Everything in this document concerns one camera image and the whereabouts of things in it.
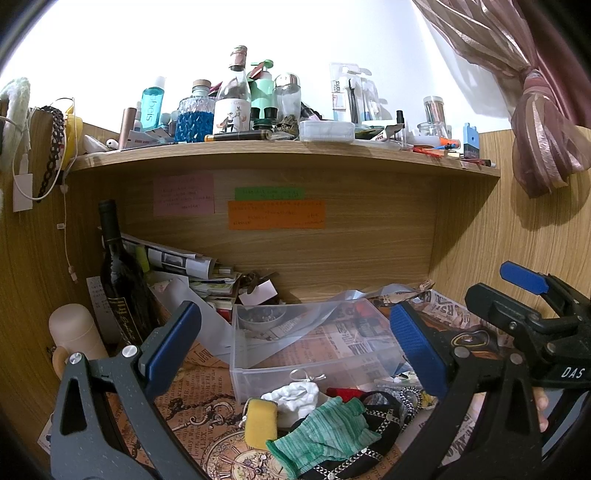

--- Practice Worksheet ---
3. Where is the green sticky note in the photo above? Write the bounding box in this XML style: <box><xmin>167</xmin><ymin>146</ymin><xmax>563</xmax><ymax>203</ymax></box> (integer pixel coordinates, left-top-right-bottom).
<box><xmin>235</xmin><ymin>186</ymin><xmax>304</xmax><ymax>201</ymax></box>

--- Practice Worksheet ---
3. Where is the rolled newspaper stack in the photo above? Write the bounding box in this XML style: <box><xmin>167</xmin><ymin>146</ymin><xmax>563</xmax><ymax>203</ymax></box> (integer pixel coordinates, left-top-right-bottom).
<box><xmin>121</xmin><ymin>233</ymin><xmax>242</xmax><ymax>298</ymax></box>

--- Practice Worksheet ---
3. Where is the clear plastic lidded box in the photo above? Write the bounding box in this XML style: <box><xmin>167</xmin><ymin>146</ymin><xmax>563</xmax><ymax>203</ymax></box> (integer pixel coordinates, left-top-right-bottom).
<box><xmin>298</xmin><ymin>120</ymin><xmax>356</xmax><ymax>143</ymax></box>

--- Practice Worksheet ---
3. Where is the blue small box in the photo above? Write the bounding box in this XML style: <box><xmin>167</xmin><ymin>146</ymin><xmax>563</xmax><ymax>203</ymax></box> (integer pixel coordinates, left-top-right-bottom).
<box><xmin>463</xmin><ymin>123</ymin><xmax>480</xmax><ymax>160</ymax></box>

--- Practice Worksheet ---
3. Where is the glass jar silver lid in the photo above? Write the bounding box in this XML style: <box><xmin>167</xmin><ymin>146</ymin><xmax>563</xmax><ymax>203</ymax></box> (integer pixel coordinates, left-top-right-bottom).
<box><xmin>274</xmin><ymin>74</ymin><xmax>301</xmax><ymax>121</ymax></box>

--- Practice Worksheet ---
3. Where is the orange sticky note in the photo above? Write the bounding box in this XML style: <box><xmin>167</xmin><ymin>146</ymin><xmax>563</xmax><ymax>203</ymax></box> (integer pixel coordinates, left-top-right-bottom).
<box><xmin>228</xmin><ymin>200</ymin><xmax>327</xmax><ymax>231</ymax></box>

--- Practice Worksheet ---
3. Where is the white wall charger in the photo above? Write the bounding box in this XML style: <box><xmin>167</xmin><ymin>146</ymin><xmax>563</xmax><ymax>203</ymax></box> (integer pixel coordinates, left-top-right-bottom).
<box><xmin>13</xmin><ymin>153</ymin><xmax>33</xmax><ymax>213</ymax></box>

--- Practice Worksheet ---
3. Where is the turquoise cosmetic bottle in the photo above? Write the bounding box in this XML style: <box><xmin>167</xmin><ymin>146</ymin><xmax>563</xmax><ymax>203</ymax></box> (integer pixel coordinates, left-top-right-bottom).
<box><xmin>140</xmin><ymin>77</ymin><xmax>164</xmax><ymax>131</ymax></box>

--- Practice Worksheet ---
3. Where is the green striped knit cloth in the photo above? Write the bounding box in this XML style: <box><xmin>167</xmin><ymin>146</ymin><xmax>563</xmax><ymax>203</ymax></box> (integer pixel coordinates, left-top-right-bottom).
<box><xmin>266</xmin><ymin>397</ymin><xmax>379</xmax><ymax>479</ymax></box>

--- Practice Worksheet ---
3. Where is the black pouch silver pattern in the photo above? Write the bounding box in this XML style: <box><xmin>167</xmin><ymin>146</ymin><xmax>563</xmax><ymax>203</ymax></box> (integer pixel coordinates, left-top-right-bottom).
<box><xmin>300</xmin><ymin>391</ymin><xmax>418</xmax><ymax>480</ymax></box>

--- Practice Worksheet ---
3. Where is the pink sticky note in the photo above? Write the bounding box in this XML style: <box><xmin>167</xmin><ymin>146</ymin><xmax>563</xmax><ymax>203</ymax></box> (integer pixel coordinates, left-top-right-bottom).
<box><xmin>153</xmin><ymin>172</ymin><xmax>215</xmax><ymax>217</ymax></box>

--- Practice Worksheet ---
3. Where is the mint green pump bottle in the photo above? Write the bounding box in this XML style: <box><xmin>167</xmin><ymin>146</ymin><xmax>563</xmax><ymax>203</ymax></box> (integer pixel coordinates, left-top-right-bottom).
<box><xmin>247</xmin><ymin>59</ymin><xmax>277</xmax><ymax>131</ymax></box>

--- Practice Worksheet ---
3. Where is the blue textured glass bottle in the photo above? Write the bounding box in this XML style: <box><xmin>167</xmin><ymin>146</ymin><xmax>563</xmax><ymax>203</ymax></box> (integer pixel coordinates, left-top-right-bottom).
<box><xmin>175</xmin><ymin>79</ymin><xmax>215</xmax><ymax>143</ymax></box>

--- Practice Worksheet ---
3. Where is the person's right hand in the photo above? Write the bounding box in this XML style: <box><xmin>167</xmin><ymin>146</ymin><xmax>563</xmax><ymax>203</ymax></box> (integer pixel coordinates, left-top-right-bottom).
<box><xmin>533</xmin><ymin>387</ymin><xmax>549</xmax><ymax>433</ymax></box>

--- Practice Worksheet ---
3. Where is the yellow sponge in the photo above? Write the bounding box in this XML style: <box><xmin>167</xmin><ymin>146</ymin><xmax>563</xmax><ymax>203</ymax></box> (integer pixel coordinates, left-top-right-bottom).
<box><xmin>242</xmin><ymin>398</ymin><xmax>277</xmax><ymax>450</ymax></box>

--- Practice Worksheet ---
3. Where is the pink striped curtain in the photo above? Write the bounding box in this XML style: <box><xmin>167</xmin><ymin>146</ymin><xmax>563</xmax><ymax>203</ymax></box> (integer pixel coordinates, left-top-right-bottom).
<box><xmin>416</xmin><ymin>1</ymin><xmax>590</xmax><ymax>198</ymax></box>

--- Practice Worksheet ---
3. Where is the clear bottle illustrated label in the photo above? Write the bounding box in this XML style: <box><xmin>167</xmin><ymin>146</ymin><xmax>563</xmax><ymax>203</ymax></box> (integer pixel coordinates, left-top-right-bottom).
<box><xmin>213</xmin><ymin>45</ymin><xmax>252</xmax><ymax>134</ymax></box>

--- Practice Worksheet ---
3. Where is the white drawstring pouch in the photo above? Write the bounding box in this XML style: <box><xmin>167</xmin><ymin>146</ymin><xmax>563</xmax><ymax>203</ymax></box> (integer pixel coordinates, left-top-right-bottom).
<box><xmin>260</xmin><ymin>368</ymin><xmax>328</xmax><ymax>430</ymax></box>

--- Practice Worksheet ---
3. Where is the black braided headband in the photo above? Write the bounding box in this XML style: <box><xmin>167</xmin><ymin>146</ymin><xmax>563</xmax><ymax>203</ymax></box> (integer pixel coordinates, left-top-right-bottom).
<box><xmin>36</xmin><ymin>105</ymin><xmax>66</xmax><ymax>203</ymax></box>

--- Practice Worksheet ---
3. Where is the dark wine bottle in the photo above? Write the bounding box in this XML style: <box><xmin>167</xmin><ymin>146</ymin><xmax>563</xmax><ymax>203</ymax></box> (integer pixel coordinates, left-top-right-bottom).
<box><xmin>98</xmin><ymin>200</ymin><xmax>160</xmax><ymax>345</ymax></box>

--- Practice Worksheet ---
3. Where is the vintage newspaper print mat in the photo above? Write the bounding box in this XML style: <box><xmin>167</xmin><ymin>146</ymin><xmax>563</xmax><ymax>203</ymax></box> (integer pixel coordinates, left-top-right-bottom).
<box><xmin>36</xmin><ymin>276</ymin><xmax>514</xmax><ymax>480</ymax></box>

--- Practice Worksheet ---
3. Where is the wooden shelf board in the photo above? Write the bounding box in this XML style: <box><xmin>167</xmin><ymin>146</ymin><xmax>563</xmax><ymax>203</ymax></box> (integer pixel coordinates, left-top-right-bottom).
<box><xmin>73</xmin><ymin>141</ymin><xmax>501</xmax><ymax>178</ymax></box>

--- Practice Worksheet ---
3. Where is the red velvet gold pouch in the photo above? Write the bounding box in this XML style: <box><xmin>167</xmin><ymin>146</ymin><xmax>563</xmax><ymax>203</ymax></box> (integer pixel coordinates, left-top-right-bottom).
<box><xmin>325</xmin><ymin>387</ymin><xmax>365</xmax><ymax>402</ymax></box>

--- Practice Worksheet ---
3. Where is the clear plastic storage bin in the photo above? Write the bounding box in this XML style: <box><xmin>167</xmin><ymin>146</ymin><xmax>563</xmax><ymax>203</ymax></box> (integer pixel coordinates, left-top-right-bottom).
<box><xmin>229</xmin><ymin>298</ymin><xmax>410</xmax><ymax>402</ymax></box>

